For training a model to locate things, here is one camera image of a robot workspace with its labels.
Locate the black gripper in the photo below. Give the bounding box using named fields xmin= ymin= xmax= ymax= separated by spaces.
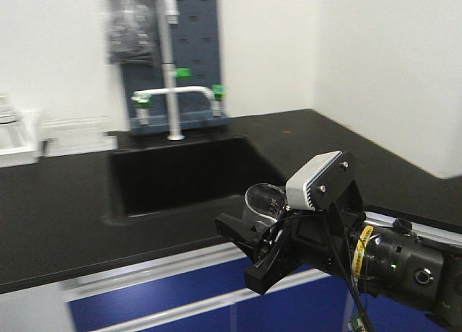
xmin=215 ymin=182 xmax=365 ymax=295

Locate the clear glass beaker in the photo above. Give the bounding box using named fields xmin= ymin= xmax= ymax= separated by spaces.
xmin=242 ymin=183 xmax=288 ymax=231

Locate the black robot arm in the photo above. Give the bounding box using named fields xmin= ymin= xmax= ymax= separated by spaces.
xmin=216 ymin=183 xmax=461 ymax=331

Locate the black lab sink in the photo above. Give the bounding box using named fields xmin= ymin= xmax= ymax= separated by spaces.
xmin=108 ymin=136 xmax=286 ymax=220

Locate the white test tube rack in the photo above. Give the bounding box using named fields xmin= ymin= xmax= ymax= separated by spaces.
xmin=43 ymin=117 xmax=118 ymax=157

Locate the blue pegboard drying rack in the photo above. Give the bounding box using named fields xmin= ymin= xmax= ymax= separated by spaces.
xmin=110 ymin=0 xmax=228 ymax=140

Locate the white lab faucet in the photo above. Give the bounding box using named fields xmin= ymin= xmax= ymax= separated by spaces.
xmin=122 ymin=0 xmax=229 ymax=140

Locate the plastic bag on pegboard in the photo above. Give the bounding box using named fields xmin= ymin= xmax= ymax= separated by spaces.
xmin=106 ymin=0 xmax=158 ymax=66

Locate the white bin right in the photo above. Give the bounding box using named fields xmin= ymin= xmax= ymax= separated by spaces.
xmin=1 ymin=94 xmax=42 ymax=168

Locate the black camera cable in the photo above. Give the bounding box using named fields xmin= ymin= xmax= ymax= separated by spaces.
xmin=321 ymin=205 xmax=378 ymax=332

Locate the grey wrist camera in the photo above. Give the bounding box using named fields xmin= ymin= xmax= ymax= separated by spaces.
xmin=285 ymin=151 xmax=356 ymax=211

